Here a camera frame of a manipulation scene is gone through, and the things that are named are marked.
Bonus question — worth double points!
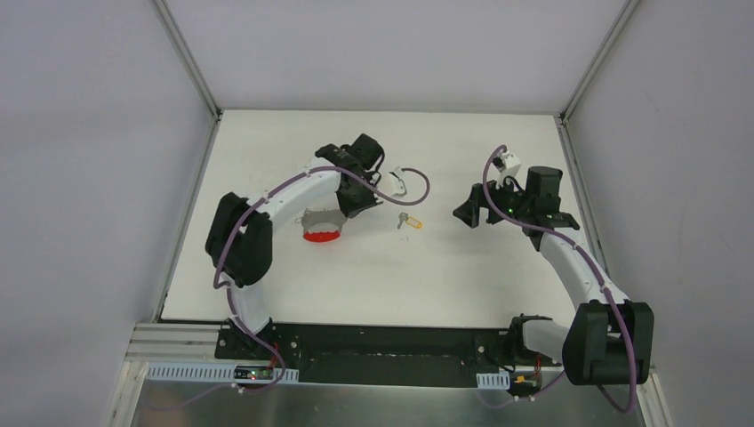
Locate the silver key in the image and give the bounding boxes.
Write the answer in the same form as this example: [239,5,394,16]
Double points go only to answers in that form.
[397,212,408,230]

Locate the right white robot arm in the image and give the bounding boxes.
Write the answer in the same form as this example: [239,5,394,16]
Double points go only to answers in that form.
[453,166,654,385]

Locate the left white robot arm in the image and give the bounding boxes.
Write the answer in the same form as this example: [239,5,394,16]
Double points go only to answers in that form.
[205,133,385,360]

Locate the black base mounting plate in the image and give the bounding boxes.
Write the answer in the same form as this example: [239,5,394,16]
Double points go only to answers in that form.
[214,321,556,388]

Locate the right controller board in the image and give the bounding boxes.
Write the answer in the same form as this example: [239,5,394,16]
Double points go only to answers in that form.
[509,372,541,393]

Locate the controller board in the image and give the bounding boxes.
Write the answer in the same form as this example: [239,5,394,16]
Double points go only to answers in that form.
[234,366,275,383]
[509,372,541,393]

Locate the left controller board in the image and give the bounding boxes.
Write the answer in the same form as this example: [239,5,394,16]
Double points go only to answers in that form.
[234,366,275,383]

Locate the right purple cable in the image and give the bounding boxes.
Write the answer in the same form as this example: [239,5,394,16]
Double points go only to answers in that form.
[481,145,641,414]

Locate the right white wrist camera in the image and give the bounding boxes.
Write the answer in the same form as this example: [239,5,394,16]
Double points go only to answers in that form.
[493,149,521,187]

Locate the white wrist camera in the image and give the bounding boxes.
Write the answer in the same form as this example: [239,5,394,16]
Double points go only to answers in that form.
[383,167,407,198]
[493,149,521,187]

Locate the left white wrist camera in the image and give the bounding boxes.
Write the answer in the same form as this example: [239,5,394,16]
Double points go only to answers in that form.
[383,167,407,198]

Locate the right white slotted cable duct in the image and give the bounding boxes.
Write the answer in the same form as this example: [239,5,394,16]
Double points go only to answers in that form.
[476,370,510,391]

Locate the aluminium frame rail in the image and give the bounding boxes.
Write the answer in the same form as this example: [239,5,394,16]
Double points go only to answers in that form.
[125,323,221,362]

